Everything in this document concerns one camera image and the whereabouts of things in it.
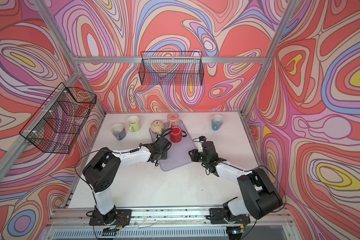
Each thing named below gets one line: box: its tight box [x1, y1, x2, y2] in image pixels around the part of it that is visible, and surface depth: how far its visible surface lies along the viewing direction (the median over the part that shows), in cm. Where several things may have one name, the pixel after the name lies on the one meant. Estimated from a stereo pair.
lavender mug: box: [111, 123, 127, 141], surface depth 103 cm
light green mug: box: [127, 115, 141, 133], surface depth 104 cm
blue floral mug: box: [211, 114, 224, 131], surface depth 104 cm
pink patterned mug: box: [167, 112, 180, 129], surface depth 103 cm
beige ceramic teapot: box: [150, 120, 165, 135], surface depth 103 cm
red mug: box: [170, 126, 187, 143], surface depth 103 cm
